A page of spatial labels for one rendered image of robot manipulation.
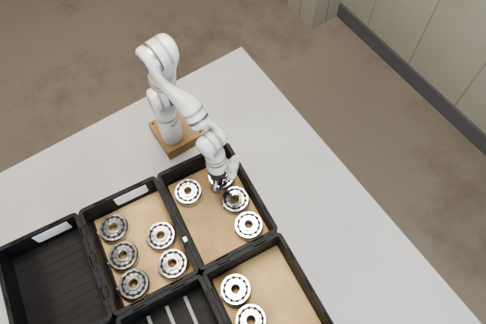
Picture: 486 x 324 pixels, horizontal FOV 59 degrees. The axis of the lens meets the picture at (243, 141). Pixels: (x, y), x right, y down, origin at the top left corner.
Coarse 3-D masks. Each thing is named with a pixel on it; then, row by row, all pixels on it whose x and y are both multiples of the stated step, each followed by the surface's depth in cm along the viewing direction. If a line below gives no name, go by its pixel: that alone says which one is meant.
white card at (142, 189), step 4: (140, 188) 158; (144, 188) 159; (128, 192) 156; (132, 192) 158; (136, 192) 159; (140, 192) 161; (144, 192) 162; (120, 196) 156; (124, 196) 157; (128, 196) 158; (132, 196) 160; (136, 196) 161; (116, 200) 157; (120, 200) 158; (124, 200) 160; (128, 200) 161; (120, 204) 160
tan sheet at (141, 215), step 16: (128, 208) 163; (144, 208) 162; (160, 208) 162; (96, 224) 160; (144, 224) 159; (128, 240) 157; (144, 240) 156; (176, 240) 156; (144, 256) 154; (160, 256) 153; (160, 288) 148; (128, 304) 146
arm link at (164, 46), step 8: (152, 40) 117; (160, 40) 117; (168, 40) 117; (152, 48) 116; (160, 48) 116; (168, 48) 117; (176, 48) 118; (160, 56) 116; (168, 56) 117; (176, 56) 120; (168, 64) 119; (176, 64) 127; (168, 72) 131; (152, 80) 136; (168, 80) 134
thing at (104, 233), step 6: (108, 216) 158; (114, 216) 158; (120, 216) 158; (102, 222) 157; (120, 222) 157; (126, 222) 157; (102, 228) 156; (120, 228) 156; (126, 228) 156; (102, 234) 155; (108, 234) 155; (114, 234) 155; (120, 234) 155; (108, 240) 154; (114, 240) 154
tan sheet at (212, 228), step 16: (192, 176) 168; (208, 192) 165; (192, 208) 162; (208, 208) 162; (192, 224) 159; (208, 224) 159; (224, 224) 159; (208, 240) 156; (224, 240) 156; (240, 240) 155; (208, 256) 153
